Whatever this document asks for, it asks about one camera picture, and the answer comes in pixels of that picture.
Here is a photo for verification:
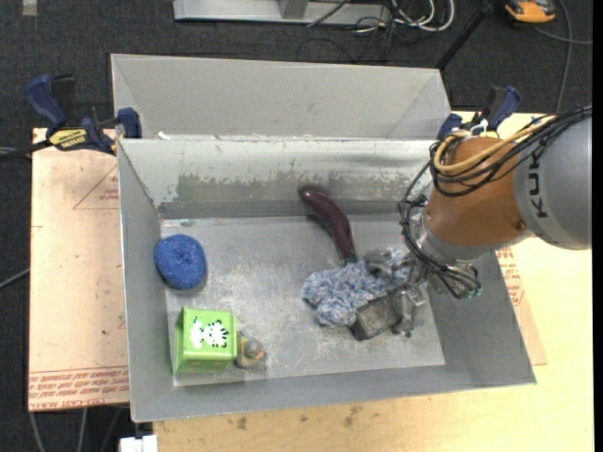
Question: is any small grey and orange toy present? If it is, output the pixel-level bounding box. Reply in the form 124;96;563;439
234;331;267;371

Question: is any purple toy eggplant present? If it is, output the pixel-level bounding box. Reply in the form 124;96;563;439
298;185;359;264

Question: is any blue round scrubber sponge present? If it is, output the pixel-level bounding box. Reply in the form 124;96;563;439
153;233;208;292

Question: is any blue and white knitted cloth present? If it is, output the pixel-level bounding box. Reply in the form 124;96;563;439
300;247;412;329

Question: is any grey rectangular block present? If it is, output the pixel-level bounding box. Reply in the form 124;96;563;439
350;297;401;342

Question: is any green box with tiger print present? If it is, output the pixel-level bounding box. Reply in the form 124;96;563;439
171;306;239;376

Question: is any brown cardboard board, red print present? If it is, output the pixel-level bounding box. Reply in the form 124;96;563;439
26;127;548;412

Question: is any grey metal bin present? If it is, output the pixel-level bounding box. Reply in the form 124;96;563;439
110;53;538;424

